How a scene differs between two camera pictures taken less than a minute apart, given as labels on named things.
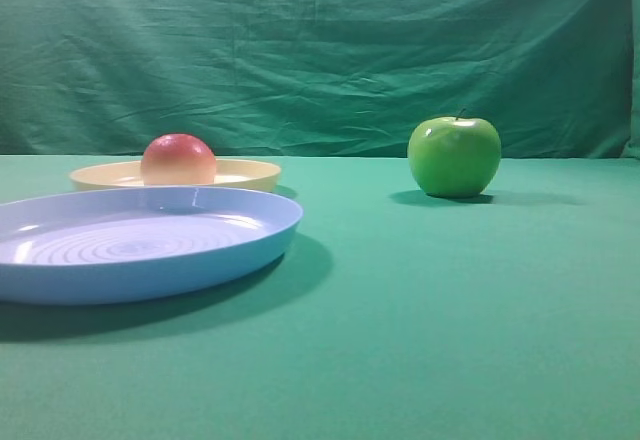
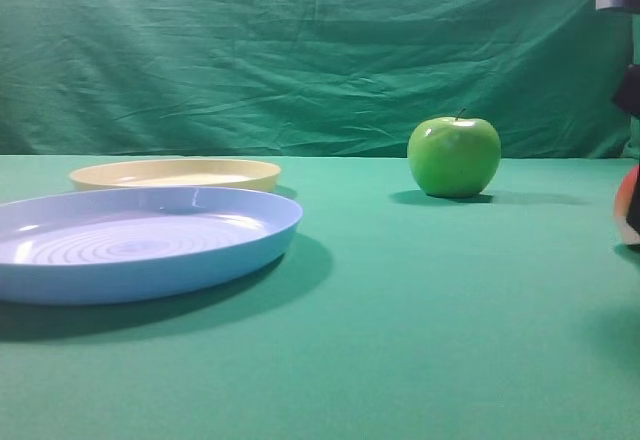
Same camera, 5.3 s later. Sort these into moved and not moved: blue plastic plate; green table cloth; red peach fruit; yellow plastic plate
Moved: red peach fruit
Not moved: blue plastic plate; green table cloth; yellow plastic plate
